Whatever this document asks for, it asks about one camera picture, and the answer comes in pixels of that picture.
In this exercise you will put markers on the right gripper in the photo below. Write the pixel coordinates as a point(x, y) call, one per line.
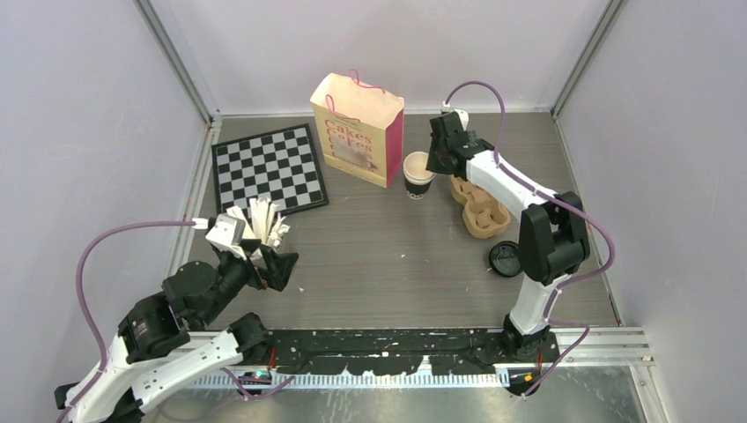
point(432, 164)

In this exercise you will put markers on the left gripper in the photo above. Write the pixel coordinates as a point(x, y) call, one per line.
point(277, 272)

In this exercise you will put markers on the black paper coffee cup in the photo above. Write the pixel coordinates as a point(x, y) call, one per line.
point(417, 177)

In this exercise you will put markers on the black plastic cup lid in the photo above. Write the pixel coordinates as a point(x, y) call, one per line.
point(504, 259)

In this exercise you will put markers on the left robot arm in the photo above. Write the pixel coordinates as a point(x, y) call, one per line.
point(134, 373)

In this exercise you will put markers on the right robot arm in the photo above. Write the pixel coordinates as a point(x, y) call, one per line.
point(553, 238)

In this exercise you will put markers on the brown cardboard cup carrier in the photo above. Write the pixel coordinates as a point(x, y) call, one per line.
point(483, 215)

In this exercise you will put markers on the paper cakes gift bag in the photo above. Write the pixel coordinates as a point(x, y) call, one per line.
point(360, 127)

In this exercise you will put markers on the black white chessboard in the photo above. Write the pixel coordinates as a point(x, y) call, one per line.
point(280, 165)

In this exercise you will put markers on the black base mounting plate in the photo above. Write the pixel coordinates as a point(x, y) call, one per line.
point(398, 352)

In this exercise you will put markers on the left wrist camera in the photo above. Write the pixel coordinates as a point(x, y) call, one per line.
point(226, 235)

